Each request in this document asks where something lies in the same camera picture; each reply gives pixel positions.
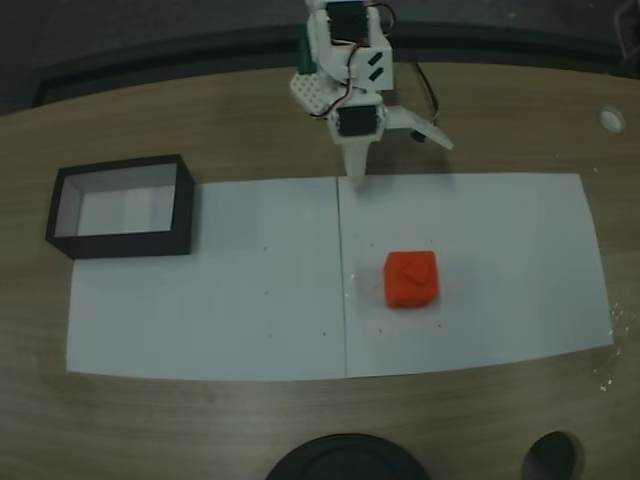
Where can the small white round cap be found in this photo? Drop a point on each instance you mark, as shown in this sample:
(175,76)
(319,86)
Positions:
(611,119)

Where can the white paper sheet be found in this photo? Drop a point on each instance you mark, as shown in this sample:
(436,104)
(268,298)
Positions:
(225,310)
(500,225)

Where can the black stand with round base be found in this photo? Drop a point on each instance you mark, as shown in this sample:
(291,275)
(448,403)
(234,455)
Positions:
(345,460)

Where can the orange cube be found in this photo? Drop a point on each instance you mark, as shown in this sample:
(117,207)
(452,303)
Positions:
(412,280)

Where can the dark brown open box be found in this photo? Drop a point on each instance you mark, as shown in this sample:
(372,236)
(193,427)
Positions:
(182,220)

